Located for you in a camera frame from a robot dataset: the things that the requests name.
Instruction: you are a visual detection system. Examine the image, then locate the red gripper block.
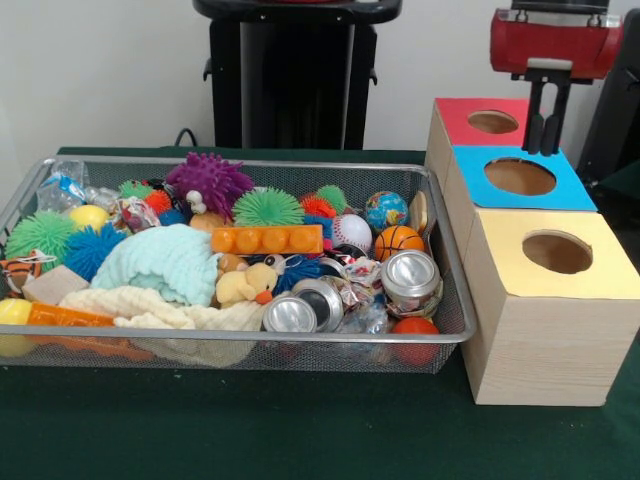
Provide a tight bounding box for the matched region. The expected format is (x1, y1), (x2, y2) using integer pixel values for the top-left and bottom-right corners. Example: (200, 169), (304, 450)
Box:
(488, 7), (626, 155)

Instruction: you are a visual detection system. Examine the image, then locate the wooden box with three holes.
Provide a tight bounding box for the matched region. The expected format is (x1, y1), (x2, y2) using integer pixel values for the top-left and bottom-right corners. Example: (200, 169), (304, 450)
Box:
(424, 97), (640, 407)

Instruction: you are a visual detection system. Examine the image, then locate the black upright panel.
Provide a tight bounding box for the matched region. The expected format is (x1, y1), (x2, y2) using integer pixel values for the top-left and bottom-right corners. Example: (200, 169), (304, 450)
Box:
(577, 7), (640, 191)

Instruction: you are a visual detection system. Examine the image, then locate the green cloth side table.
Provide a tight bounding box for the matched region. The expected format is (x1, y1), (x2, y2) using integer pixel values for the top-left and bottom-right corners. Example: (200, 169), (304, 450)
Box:
(594, 159), (640, 201)

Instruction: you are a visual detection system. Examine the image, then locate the small basketball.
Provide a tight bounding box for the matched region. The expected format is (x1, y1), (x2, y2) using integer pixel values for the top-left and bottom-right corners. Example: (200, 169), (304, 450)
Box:
(373, 225), (425, 264)

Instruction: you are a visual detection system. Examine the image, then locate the silver drink can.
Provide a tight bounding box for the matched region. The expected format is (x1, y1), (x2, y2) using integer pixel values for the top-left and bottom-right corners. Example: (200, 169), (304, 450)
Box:
(380, 249), (444, 309)

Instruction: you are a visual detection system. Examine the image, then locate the small baseball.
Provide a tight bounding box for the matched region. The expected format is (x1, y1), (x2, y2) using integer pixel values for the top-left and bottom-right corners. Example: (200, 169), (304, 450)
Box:
(332, 214), (374, 254)

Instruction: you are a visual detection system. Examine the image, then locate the red-orange ball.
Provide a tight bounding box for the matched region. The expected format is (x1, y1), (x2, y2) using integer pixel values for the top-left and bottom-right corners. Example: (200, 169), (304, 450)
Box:
(390, 316), (441, 366)

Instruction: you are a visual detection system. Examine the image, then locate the bright green spiky ball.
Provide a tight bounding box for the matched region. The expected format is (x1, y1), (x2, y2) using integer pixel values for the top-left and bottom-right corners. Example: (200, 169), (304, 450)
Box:
(230, 185), (305, 227)

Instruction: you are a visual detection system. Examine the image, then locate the orange toy building brick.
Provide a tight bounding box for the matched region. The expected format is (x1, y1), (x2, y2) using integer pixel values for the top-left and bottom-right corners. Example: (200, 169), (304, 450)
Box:
(209, 224), (325, 256)

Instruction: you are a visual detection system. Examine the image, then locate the yellow plush duck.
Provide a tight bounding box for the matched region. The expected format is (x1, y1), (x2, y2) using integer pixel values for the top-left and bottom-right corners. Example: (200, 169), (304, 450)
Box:
(214, 263), (279, 309)

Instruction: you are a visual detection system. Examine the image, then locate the purple spiky toy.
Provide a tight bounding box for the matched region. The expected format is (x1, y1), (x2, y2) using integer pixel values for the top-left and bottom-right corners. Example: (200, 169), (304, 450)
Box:
(164, 152), (255, 221)

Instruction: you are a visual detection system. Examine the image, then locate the mint green cloth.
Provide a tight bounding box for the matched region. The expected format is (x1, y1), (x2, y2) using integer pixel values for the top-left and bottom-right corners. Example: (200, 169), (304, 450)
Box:
(90, 223), (221, 307)

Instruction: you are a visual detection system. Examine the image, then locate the dark green table cloth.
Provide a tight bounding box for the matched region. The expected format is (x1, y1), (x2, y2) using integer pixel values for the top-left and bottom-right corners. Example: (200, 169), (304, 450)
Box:
(0, 145), (640, 480)

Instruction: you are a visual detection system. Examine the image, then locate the blue spiky ball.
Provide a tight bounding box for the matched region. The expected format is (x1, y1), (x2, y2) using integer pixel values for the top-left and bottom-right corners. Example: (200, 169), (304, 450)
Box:
(63, 223), (126, 282)

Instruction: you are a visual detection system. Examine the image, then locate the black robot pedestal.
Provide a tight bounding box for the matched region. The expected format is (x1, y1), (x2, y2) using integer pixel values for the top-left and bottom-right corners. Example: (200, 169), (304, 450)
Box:
(192, 0), (404, 150)

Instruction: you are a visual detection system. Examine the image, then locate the shallow wire mesh bin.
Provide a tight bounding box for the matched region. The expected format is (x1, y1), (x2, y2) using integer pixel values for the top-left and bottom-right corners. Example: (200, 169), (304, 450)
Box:
(0, 155), (477, 375)

